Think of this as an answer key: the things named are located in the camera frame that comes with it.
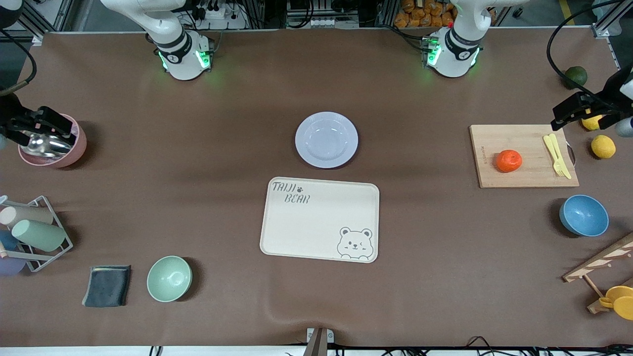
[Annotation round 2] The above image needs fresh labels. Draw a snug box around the orange fruit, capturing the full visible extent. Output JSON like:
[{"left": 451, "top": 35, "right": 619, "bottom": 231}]
[{"left": 496, "top": 149, "right": 523, "bottom": 173}]

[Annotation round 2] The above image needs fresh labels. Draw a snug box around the lavender round plate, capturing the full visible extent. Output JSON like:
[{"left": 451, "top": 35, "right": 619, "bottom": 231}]
[{"left": 295, "top": 112, "right": 359, "bottom": 169}]

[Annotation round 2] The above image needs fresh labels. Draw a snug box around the metal scoop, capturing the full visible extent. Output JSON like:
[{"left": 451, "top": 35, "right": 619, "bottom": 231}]
[{"left": 25, "top": 133, "right": 74, "bottom": 158}]

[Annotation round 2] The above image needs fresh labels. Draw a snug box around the yellow plastic knife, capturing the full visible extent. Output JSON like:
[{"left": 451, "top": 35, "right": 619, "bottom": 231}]
[{"left": 549, "top": 133, "right": 572, "bottom": 179}]

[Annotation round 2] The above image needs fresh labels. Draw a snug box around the dark green lime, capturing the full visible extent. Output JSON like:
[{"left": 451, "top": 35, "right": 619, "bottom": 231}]
[{"left": 564, "top": 66, "right": 588, "bottom": 90}]

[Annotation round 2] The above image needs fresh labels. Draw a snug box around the pink bowl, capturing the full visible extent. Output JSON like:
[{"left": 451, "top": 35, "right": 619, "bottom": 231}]
[{"left": 18, "top": 114, "right": 88, "bottom": 169}]

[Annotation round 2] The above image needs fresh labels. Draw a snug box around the wooden cutting board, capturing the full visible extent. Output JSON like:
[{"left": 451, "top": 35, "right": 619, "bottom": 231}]
[{"left": 469, "top": 124, "right": 580, "bottom": 189}]

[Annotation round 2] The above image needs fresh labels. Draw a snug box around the beige cup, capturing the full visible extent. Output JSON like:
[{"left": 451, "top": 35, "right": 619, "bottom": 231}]
[{"left": 0, "top": 205, "right": 54, "bottom": 227}]

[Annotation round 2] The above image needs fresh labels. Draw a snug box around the blue bowl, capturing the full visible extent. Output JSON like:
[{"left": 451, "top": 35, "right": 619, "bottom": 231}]
[{"left": 559, "top": 194, "right": 610, "bottom": 237}]

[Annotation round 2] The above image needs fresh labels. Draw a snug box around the mint green cup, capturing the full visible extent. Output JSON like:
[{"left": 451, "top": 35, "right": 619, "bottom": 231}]
[{"left": 11, "top": 219, "right": 66, "bottom": 252}]

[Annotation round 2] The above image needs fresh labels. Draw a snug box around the purple cup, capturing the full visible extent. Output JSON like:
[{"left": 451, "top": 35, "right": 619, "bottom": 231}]
[{"left": 0, "top": 257, "right": 26, "bottom": 276}]

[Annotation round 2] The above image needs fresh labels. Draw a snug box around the wooden peg rack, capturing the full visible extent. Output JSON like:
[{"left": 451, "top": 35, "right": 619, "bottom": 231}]
[{"left": 563, "top": 232, "right": 633, "bottom": 314}]

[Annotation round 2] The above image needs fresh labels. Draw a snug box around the dark grey folded cloth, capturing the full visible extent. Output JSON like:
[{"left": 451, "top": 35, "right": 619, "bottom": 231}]
[{"left": 82, "top": 265, "right": 132, "bottom": 308}]

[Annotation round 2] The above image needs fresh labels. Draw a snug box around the pile of orange breads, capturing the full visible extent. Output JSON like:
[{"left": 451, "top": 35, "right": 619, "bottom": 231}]
[{"left": 394, "top": 0, "right": 455, "bottom": 29}]

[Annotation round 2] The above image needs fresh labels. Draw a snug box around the yellow mug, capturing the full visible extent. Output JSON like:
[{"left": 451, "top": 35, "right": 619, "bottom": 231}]
[{"left": 598, "top": 285, "right": 633, "bottom": 321}]

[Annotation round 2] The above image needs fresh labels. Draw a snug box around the mint green bowl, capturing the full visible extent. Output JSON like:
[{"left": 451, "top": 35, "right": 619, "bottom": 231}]
[{"left": 147, "top": 256, "right": 192, "bottom": 303}]

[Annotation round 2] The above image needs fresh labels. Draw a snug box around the white power strip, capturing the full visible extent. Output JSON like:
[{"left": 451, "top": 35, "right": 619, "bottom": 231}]
[{"left": 195, "top": 4, "right": 248, "bottom": 30}]

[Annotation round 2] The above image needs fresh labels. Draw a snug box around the white socket bar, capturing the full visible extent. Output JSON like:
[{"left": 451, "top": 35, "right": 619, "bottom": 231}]
[{"left": 286, "top": 17, "right": 360, "bottom": 29}]

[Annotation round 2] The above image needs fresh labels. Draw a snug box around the cream bear print tray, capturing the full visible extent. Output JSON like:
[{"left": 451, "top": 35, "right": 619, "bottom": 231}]
[{"left": 260, "top": 177, "right": 380, "bottom": 264}]

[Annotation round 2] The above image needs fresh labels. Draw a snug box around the aluminium frame post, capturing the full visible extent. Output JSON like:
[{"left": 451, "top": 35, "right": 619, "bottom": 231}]
[
  {"left": 10, "top": 0, "right": 75, "bottom": 46},
  {"left": 591, "top": 0, "right": 633, "bottom": 39}
]

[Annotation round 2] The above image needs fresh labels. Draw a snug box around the grey wire cup rack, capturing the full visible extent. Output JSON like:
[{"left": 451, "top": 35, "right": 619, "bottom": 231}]
[{"left": 0, "top": 195, "right": 74, "bottom": 272}]

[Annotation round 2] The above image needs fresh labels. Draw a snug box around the metal table bracket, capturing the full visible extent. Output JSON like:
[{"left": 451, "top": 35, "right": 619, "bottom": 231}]
[{"left": 303, "top": 327, "right": 335, "bottom": 356}]

